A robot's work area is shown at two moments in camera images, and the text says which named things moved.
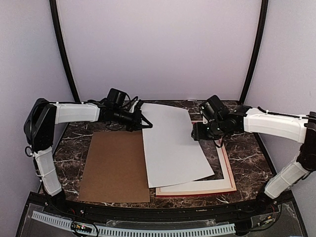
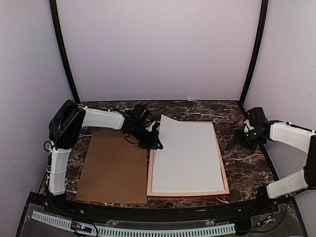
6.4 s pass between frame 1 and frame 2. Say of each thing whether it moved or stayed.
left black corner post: stayed
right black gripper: moved
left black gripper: moved
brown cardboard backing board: stayed
